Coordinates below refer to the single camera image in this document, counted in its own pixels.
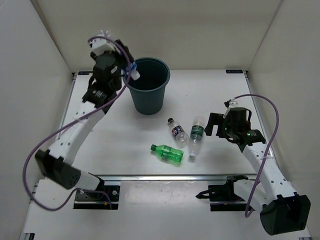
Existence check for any clear bottle dark green label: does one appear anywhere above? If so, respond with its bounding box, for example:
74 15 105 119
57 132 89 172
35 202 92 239
188 116 205 159

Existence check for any clear bottle blue label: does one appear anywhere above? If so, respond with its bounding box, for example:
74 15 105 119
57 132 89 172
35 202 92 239
128 61 141 81

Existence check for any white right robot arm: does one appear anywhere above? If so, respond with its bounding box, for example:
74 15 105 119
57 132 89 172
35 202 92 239
196 107 311 236

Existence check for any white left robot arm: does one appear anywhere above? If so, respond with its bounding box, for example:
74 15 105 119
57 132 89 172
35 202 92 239
35 36 139 200

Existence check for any dark teal plastic bin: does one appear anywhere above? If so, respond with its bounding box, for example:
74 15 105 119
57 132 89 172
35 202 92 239
127 57 171 115

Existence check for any black label sticker left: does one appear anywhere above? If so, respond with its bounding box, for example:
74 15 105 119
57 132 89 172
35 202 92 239
77 71 93 76

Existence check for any black label sticker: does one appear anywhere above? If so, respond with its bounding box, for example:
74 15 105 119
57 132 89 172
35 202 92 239
225 69 244 74
77 71 93 76

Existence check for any clear Pepsi bottle black cap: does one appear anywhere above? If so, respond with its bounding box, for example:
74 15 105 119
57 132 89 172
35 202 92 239
167 118 189 147

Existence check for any black label sticker right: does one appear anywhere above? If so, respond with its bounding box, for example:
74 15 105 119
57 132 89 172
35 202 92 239
225 69 244 74

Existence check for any green plastic soda bottle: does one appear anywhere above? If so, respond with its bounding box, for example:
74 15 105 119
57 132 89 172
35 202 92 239
150 144 184 167

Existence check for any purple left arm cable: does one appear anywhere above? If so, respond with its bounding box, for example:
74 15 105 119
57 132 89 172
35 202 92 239
22 36 137 211

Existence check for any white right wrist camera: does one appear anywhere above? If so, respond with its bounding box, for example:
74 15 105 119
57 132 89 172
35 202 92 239
223 98 238 119

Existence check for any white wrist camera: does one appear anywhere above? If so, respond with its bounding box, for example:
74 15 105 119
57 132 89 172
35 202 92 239
88 30 115 56
223 98 238 119

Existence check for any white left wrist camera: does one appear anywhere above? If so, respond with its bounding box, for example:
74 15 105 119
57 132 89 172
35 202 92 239
88 30 115 56

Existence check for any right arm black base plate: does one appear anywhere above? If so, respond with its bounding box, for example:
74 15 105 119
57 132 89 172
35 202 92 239
208 183 247 212

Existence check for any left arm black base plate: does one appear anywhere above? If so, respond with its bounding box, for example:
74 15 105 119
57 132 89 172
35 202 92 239
73 183 121 210

